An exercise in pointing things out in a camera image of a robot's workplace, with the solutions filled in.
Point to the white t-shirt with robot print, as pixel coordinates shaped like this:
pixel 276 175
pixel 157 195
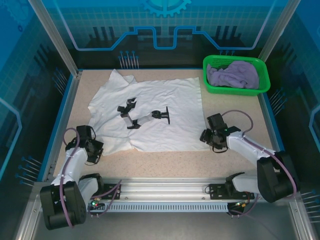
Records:
pixel 162 105

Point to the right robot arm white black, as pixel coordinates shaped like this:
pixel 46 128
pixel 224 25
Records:
pixel 250 146

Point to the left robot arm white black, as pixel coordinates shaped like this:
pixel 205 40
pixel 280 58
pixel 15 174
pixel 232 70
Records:
pixel 72 165

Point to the green plastic basket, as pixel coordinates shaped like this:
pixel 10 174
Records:
pixel 235 91

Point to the small connector board with LED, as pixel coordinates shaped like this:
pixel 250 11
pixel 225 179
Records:
pixel 96 203
pixel 241 204

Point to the purple t-shirt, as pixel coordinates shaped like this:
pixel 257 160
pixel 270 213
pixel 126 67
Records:
pixel 235 75

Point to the grey metal tray panel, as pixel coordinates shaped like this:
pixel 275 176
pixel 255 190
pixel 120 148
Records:
pixel 160 225

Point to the aluminium side rail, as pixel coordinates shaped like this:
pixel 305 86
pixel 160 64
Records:
pixel 69 105
pixel 268 115

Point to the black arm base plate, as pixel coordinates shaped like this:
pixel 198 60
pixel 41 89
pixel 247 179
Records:
pixel 112 191
pixel 217 192

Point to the aluminium front frame rail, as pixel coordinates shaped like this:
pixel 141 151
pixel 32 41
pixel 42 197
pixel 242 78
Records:
pixel 162 186

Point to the aluminium frame post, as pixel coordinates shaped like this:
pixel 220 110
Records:
pixel 282 25
pixel 55 37

